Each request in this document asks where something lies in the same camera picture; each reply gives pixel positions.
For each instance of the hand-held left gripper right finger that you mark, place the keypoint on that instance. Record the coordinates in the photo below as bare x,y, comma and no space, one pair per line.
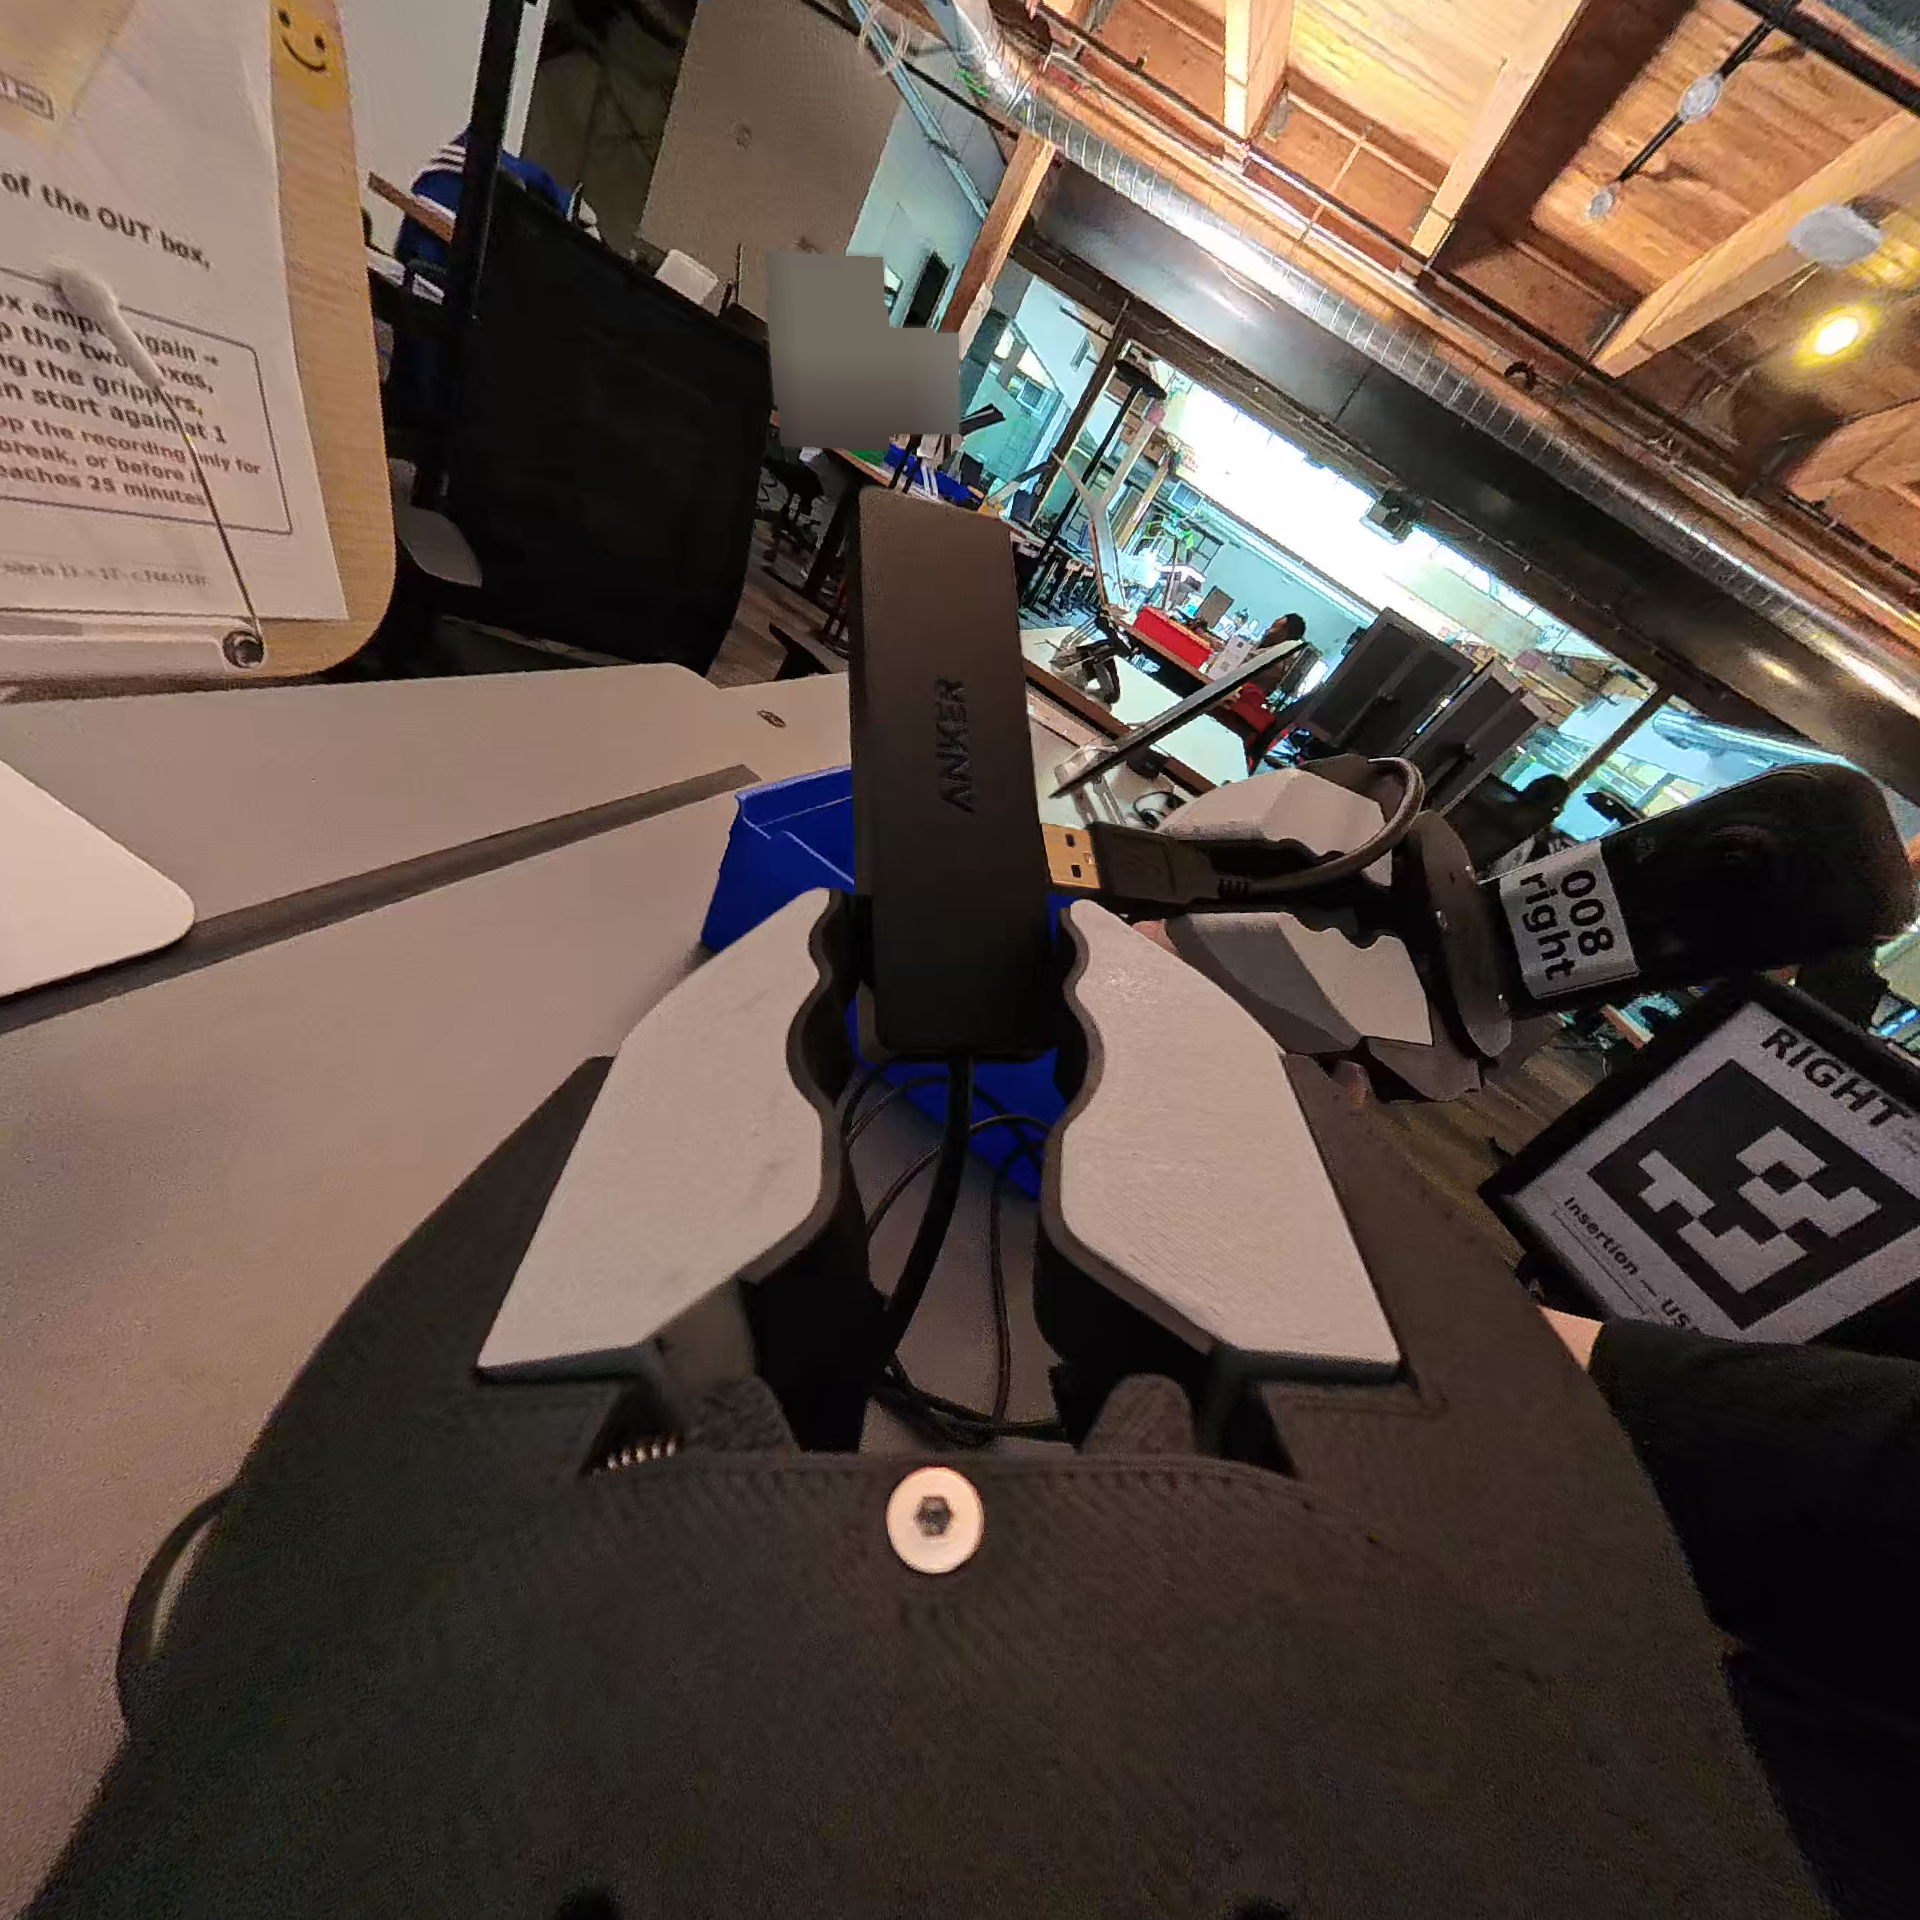
1215,1184

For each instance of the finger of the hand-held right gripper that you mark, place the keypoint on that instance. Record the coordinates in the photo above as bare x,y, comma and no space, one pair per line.
1288,975
1298,811

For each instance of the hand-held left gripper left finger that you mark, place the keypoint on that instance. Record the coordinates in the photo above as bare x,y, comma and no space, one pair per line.
661,1171

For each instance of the blue plastic bin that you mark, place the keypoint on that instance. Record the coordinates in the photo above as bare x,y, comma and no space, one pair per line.
781,855

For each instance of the black usb hub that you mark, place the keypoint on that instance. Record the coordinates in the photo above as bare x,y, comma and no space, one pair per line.
944,722

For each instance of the red storage tote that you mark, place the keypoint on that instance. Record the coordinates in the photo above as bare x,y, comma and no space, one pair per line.
1174,632

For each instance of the glowing ceiling lamp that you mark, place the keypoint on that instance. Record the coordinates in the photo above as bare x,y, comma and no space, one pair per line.
1837,334

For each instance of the person's black clothing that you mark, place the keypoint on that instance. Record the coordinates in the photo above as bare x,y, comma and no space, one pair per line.
1800,1501

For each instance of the white stand base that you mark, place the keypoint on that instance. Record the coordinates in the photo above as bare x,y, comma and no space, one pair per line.
75,901

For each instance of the white ceiling device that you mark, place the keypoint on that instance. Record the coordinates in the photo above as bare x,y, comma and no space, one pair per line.
1837,236

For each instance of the ceiling track spotlight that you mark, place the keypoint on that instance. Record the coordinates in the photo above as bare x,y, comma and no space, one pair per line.
1697,99
1601,202

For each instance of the black panelled desk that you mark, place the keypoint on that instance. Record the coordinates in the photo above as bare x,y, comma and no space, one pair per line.
601,449

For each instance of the instruction sheet on board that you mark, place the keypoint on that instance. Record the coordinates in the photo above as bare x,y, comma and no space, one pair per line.
358,422

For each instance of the black floor lamp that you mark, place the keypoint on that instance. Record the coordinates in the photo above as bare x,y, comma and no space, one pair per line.
478,225

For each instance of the blue striped jacket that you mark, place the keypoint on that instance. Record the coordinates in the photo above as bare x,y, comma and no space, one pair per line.
448,196

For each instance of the yellow smiley sticker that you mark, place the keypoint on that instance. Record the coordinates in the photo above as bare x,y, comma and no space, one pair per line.
308,44

